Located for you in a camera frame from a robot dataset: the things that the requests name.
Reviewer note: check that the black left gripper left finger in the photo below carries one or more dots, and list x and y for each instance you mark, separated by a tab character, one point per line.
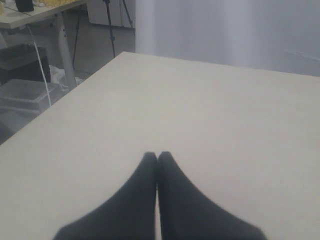
128	215

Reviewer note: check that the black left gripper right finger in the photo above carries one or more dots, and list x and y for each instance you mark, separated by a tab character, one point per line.
187	214

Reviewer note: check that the clear plastic storage box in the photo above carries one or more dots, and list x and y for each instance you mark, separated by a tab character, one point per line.
29	96

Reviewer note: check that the black tripod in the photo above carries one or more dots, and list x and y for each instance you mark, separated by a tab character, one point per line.
80	12

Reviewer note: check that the black box on floor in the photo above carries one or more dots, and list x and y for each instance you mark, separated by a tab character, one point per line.
24	62

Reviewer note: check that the white backdrop cloth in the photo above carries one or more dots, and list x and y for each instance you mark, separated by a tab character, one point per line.
277	35

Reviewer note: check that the white background desk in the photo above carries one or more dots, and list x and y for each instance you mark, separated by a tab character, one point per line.
12	19

